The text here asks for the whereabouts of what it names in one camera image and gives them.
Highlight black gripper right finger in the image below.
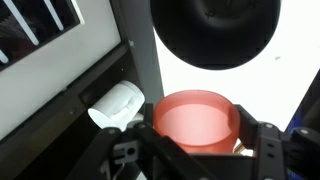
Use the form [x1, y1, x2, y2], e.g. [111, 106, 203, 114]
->
[234, 103, 320, 180]

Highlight black pot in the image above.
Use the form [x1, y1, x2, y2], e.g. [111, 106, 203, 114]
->
[148, 0, 282, 71]

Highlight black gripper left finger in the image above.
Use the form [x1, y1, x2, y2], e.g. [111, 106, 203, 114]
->
[66, 102, 201, 180]

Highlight white toy kitchen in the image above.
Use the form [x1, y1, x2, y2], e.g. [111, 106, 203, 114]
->
[0, 0, 165, 180]

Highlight pink translucent cup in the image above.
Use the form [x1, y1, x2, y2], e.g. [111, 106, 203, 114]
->
[152, 89, 241, 155]

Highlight brown wooden spoon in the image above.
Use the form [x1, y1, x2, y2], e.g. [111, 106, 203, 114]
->
[233, 139, 246, 156]

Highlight white mug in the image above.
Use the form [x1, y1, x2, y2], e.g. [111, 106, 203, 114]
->
[87, 79, 146, 132]

